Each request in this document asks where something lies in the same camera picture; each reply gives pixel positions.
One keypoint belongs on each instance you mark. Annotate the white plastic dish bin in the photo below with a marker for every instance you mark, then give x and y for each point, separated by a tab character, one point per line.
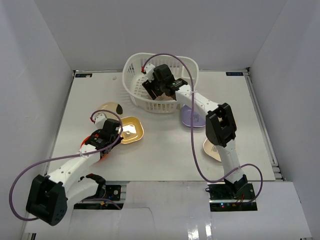
132	79

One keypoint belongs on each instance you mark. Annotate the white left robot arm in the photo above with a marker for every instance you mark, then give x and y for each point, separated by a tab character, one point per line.
50	196

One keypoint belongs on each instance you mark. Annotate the orange round plate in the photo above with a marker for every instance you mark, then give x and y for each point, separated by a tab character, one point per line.
94	148

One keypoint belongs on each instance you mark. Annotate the cream square panda plate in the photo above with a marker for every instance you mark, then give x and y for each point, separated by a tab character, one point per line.
211	150

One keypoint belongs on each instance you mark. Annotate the yellow square plate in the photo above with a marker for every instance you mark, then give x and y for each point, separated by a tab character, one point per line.
132	130

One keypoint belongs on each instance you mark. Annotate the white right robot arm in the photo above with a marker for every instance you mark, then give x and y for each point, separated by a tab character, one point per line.
220	126

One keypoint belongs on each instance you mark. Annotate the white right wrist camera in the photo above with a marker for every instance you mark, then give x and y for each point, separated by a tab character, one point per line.
148	72

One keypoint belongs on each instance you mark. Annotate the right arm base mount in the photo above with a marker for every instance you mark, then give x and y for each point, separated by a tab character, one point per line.
222	198

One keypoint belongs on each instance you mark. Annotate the beige round plate black spot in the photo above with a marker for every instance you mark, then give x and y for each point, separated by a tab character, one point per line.
113	107

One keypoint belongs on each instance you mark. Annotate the brown square panda plate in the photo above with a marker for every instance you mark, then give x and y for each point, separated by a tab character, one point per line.
162	97

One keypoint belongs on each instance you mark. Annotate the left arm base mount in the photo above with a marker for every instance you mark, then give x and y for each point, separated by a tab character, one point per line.
111	199

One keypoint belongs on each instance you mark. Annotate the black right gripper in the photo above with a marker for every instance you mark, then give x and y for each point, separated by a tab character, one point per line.
148	87

